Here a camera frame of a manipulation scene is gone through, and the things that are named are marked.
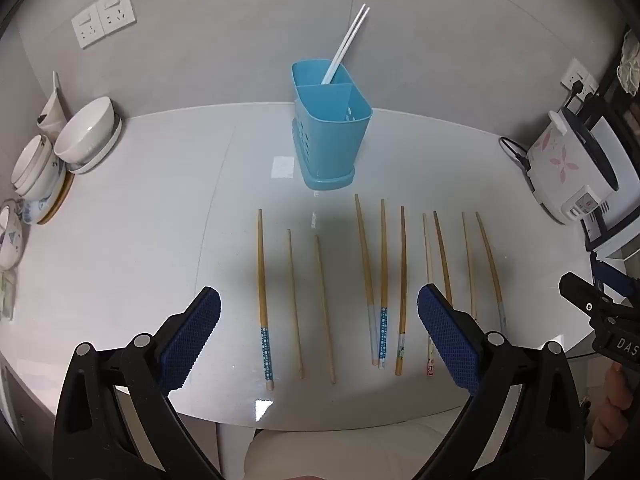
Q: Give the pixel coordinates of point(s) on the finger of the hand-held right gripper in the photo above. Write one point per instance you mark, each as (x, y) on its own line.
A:
(620, 280)
(577, 290)

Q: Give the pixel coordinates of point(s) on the black shelf rack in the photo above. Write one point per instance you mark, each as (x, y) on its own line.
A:
(607, 105)

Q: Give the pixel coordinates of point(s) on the plain wooden chopstick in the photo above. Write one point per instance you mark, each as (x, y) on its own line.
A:
(294, 300)
(442, 260)
(468, 260)
(324, 305)

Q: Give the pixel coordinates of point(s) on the white ceramic dish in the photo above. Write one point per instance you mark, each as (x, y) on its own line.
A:
(6, 295)

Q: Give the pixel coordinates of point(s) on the wooden chopstick printed end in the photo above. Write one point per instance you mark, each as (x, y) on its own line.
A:
(402, 280)

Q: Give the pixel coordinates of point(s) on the blue patterned bowl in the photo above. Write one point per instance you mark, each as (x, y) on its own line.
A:
(42, 200)

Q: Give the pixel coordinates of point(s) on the white plastic chopstick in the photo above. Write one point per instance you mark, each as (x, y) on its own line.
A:
(345, 40)
(352, 42)

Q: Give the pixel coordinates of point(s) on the white plate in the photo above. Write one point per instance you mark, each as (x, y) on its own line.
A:
(107, 147)

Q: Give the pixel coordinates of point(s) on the white pitcher with black mark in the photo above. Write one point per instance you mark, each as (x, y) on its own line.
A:
(50, 105)

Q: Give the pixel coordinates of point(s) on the white panel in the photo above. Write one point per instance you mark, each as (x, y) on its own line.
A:
(620, 170)

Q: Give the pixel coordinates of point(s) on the large white bowl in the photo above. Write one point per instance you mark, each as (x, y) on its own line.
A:
(80, 135)

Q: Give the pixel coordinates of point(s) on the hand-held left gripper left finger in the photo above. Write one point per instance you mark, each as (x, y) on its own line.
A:
(192, 340)

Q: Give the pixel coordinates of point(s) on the blue plastic utensil holder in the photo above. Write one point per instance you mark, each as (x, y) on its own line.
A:
(325, 135)

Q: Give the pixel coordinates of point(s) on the wooden chopstick blue dotted end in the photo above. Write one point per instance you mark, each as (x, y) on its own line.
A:
(383, 280)
(261, 285)

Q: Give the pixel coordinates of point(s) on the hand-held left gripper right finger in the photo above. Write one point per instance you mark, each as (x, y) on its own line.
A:
(447, 340)

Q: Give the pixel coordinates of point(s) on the white net cloth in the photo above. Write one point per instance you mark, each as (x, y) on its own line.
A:
(631, 65)

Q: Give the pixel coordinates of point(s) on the wooden plate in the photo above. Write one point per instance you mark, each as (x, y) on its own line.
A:
(61, 199)

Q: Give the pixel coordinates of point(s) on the patterned ceramic cup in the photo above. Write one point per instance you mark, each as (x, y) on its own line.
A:
(7, 237)

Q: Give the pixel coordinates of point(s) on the white wall socket with plug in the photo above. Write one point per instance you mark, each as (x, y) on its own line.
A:
(575, 72)

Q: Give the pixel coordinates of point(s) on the person's right hand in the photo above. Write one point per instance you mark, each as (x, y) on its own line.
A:
(615, 410)

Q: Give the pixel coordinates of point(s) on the white floral rice cooker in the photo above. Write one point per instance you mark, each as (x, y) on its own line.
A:
(565, 170)

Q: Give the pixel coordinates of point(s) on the white bowl with dark print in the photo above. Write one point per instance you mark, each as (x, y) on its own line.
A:
(32, 165)

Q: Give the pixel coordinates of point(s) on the pale chopstick red printed end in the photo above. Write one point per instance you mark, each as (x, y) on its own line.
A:
(426, 250)

